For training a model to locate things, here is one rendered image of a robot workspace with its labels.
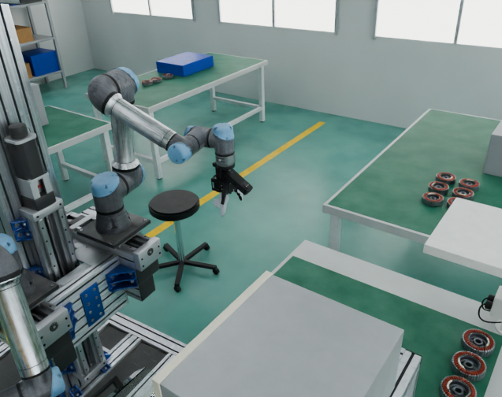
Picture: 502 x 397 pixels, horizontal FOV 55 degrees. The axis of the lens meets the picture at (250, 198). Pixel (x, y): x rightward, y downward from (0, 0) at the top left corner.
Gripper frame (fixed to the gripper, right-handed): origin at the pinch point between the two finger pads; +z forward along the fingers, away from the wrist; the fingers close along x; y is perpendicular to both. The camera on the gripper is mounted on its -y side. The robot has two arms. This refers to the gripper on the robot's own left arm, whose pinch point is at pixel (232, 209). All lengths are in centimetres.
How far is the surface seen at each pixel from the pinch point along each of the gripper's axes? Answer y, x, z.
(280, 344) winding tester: -58, 67, -17
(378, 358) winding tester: -78, 60, -17
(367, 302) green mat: -53, -18, 40
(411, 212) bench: -50, -97, 40
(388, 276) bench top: -56, -38, 40
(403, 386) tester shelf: -83, 47, 4
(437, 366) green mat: -86, 2, 40
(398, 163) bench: -26, -153, 40
